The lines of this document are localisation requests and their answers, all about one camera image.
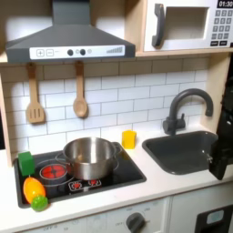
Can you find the dark grey sink basin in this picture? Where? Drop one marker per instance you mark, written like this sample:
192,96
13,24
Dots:
180,153

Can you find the dark grey tap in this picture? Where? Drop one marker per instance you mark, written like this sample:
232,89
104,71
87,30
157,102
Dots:
182,112

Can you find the yellow block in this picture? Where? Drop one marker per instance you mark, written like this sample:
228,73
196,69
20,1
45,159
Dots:
129,139

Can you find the black stove top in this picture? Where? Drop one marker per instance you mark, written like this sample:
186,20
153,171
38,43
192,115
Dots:
121,173

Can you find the black oven knob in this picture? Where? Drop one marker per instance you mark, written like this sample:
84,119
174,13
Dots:
135,222

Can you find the steel pot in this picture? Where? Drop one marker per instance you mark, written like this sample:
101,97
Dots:
89,157

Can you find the white toy microwave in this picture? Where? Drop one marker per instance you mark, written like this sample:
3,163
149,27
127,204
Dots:
188,24

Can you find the wooden spoon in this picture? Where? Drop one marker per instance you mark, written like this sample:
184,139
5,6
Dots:
80,101

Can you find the green toy ball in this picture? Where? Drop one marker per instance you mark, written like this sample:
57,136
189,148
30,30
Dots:
39,203

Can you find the grey range hood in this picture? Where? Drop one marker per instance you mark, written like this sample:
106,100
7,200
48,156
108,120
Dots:
69,42

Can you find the orange toy vegetable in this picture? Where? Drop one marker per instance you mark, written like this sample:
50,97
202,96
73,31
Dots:
33,189

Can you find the wooden slotted spatula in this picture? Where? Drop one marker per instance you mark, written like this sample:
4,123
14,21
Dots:
35,106

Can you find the green block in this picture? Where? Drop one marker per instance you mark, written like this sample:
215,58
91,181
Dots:
26,164

